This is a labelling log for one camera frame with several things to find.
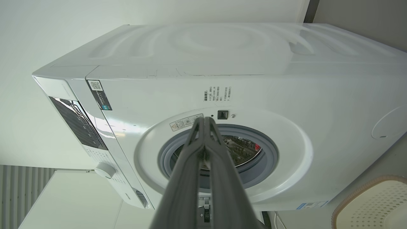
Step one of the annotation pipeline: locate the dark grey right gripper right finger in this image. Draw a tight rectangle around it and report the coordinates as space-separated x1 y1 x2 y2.
205 117 266 229

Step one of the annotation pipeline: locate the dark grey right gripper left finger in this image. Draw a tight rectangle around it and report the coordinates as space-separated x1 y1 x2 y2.
149 118 206 229

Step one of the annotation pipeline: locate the silver metal door hinge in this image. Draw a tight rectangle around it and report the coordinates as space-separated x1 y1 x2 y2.
199 196 212 223

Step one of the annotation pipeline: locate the steel washer drum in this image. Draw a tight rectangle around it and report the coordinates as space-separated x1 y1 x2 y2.
173 135 263 169

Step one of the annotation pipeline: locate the white washing machine dial knob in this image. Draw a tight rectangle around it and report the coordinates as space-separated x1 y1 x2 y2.
94 162 116 179

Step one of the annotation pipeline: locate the black glossy control display panel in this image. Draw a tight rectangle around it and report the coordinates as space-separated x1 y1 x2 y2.
49 96 108 150

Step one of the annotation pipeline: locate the beige perforated laundry basket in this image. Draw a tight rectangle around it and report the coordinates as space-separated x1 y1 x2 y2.
331 175 407 229

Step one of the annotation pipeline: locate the grey warning sticker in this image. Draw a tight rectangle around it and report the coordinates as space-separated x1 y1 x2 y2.
169 114 204 132

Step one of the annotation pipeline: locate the blue energy label sticker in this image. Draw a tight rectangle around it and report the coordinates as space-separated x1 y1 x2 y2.
296 200 329 210

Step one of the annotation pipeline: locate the small printed text label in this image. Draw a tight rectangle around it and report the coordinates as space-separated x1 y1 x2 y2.
203 86 232 102

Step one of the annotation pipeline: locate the white cabinet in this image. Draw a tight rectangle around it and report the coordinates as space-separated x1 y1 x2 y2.
18 170 156 229

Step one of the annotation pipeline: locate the dark QR code sticker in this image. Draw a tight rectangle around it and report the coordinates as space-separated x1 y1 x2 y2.
87 80 113 111

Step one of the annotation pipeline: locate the white front-load washing machine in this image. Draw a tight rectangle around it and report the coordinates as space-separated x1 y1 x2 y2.
32 22 407 212

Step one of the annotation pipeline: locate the grey slatted panel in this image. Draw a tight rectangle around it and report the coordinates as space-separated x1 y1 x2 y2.
0 165 56 229

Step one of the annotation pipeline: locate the round white filter cover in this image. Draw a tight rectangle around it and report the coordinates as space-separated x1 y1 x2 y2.
371 105 407 139

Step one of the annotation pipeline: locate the black wall skirting strip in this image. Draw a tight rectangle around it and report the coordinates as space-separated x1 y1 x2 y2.
304 0 320 23

